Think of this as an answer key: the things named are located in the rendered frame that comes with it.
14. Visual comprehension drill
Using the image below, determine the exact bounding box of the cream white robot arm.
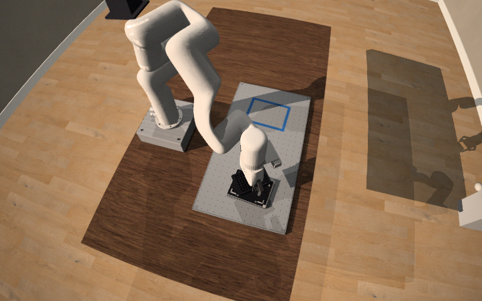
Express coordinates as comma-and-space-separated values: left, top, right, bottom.
125, 0, 282, 170

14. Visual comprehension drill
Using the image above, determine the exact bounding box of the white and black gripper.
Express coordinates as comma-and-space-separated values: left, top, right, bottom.
240, 155, 264, 193

